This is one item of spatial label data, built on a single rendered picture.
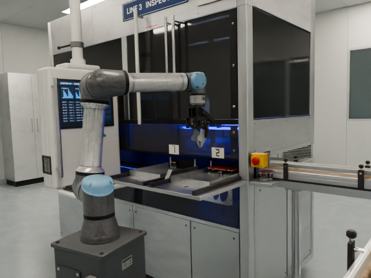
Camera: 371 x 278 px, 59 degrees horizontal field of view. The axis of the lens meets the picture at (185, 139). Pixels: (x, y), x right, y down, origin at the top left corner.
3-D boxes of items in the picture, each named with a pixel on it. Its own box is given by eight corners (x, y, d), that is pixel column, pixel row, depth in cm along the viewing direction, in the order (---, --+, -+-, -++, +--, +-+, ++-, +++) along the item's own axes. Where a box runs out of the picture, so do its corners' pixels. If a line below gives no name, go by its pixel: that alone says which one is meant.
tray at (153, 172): (168, 167, 223) (168, 162, 223) (198, 171, 207) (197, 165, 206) (130, 175, 198) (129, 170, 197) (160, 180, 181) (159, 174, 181)
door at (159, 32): (131, 119, 235) (127, 36, 230) (179, 119, 205) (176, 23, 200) (130, 119, 235) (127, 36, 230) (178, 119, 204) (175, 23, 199)
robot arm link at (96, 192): (86, 219, 116) (85, 181, 114) (78, 209, 127) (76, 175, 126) (119, 213, 122) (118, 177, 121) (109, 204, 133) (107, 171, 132)
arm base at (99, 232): (101, 247, 114) (99, 220, 114) (70, 240, 122) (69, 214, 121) (128, 233, 128) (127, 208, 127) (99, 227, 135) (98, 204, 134)
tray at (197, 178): (208, 172, 201) (208, 166, 201) (245, 177, 185) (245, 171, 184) (170, 182, 176) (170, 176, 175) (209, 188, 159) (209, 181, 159)
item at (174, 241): (138, 217, 391) (136, 144, 384) (313, 267, 257) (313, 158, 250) (60, 245, 316) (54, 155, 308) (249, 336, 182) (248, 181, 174)
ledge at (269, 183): (261, 180, 185) (261, 176, 184) (283, 182, 176) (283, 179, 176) (249, 184, 174) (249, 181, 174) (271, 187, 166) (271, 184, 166)
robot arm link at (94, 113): (77, 208, 126) (86, 66, 124) (69, 199, 138) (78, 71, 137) (107, 206, 132) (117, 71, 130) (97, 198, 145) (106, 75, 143)
